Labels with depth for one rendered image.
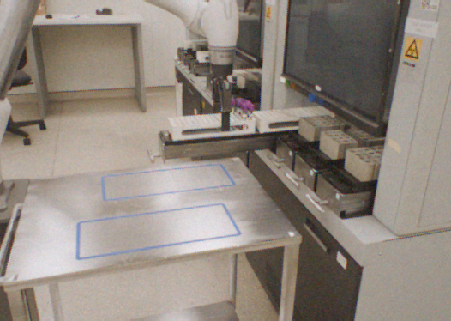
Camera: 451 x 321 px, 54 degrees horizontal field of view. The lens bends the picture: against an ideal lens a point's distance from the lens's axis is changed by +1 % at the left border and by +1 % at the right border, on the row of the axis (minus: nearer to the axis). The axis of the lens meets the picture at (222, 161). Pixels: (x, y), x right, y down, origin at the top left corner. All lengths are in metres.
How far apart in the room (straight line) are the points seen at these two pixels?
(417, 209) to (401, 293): 0.26
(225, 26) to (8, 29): 0.65
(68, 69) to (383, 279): 4.26
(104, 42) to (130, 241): 4.12
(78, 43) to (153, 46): 0.79
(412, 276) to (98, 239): 0.83
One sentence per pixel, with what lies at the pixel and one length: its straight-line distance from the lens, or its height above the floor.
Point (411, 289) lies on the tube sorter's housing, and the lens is 1.36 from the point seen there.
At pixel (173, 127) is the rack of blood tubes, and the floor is 0.86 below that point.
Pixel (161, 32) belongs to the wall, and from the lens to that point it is 5.02.
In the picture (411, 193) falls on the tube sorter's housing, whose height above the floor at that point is 0.86.
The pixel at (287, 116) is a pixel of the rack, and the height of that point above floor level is 0.86.
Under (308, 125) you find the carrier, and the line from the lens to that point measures 1.50.
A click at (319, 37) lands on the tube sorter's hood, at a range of 1.43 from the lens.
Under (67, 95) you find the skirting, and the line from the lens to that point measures 5.09.
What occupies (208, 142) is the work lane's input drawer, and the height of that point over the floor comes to 0.80.
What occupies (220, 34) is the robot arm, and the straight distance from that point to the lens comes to 1.44.
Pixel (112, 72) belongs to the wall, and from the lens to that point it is 5.04.
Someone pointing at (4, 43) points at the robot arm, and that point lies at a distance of 1.51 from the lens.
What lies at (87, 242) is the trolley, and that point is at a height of 0.82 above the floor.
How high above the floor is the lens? 1.36
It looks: 24 degrees down
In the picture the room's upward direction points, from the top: 1 degrees clockwise
